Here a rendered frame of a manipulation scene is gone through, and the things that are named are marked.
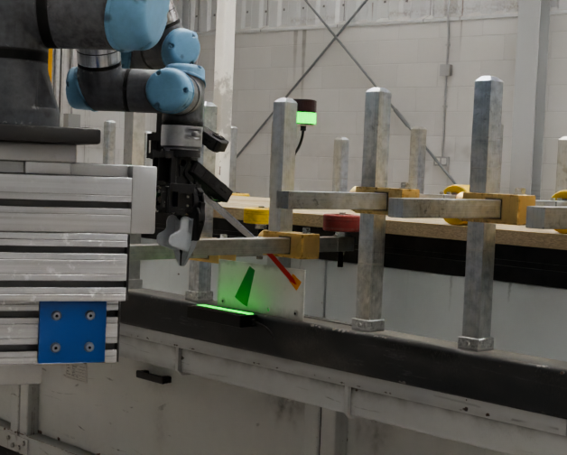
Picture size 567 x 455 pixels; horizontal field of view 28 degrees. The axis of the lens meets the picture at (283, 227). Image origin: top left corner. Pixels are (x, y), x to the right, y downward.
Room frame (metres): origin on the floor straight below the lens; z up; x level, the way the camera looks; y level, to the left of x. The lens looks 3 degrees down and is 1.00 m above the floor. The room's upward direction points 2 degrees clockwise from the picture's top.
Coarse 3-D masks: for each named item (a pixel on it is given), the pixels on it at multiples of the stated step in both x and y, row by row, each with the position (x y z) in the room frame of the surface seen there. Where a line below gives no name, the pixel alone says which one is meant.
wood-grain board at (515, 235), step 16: (224, 208) 2.70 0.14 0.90; (240, 208) 2.67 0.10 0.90; (304, 224) 2.51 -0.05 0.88; (320, 224) 2.47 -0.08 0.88; (400, 224) 2.31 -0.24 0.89; (416, 224) 2.28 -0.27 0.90; (432, 224) 2.25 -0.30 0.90; (448, 224) 2.25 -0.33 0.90; (496, 224) 2.34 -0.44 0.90; (464, 240) 2.19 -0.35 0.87; (496, 240) 2.14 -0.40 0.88; (512, 240) 2.11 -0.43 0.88; (528, 240) 2.08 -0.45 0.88; (544, 240) 2.06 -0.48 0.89; (560, 240) 2.04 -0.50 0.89
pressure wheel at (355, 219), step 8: (328, 216) 2.35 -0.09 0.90; (336, 216) 2.33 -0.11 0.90; (344, 216) 2.33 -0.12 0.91; (352, 216) 2.34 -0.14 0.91; (328, 224) 2.34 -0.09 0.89; (336, 224) 2.33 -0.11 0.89; (344, 224) 2.33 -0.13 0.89; (352, 224) 2.34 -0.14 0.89; (336, 232) 2.36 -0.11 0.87; (344, 232) 2.36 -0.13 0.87
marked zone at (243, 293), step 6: (252, 270) 2.32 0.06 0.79; (246, 276) 2.34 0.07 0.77; (252, 276) 2.32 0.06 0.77; (246, 282) 2.33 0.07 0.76; (252, 282) 2.32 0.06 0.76; (240, 288) 2.35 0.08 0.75; (246, 288) 2.33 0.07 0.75; (240, 294) 2.35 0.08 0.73; (246, 294) 2.33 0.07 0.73; (240, 300) 2.35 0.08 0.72; (246, 300) 2.33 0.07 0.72
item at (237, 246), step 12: (204, 240) 2.09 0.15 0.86; (216, 240) 2.11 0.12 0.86; (228, 240) 2.14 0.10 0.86; (240, 240) 2.16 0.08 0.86; (252, 240) 2.18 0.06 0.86; (264, 240) 2.20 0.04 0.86; (276, 240) 2.22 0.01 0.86; (288, 240) 2.24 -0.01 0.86; (324, 240) 2.31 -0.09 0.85; (336, 240) 2.34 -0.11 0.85; (348, 240) 2.36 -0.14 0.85; (192, 252) 2.08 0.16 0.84; (204, 252) 2.09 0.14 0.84; (216, 252) 2.11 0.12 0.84; (228, 252) 2.14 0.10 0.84; (240, 252) 2.16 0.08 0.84; (252, 252) 2.18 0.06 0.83; (264, 252) 2.20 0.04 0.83; (276, 252) 2.22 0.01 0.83; (288, 252) 2.24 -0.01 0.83
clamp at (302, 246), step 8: (264, 232) 2.30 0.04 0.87; (272, 232) 2.28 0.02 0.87; (280, 232) 2.27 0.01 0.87; (288, 232) 2.27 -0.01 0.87; (296, 232) 2.28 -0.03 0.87; (296, 240) 2.23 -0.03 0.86; (304, 240) 2.23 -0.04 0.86; (312, 240) 2.24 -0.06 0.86; (296, 248) 2.23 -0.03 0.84; (304, 248) 2.23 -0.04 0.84; (312, 248) 2.24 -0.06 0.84; (280, 256) 2.27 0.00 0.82; (288, 256) 2.25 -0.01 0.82; (296, 256) 2.23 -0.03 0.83; (304, 256) 2.23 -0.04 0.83; (312, 256) 2.24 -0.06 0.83
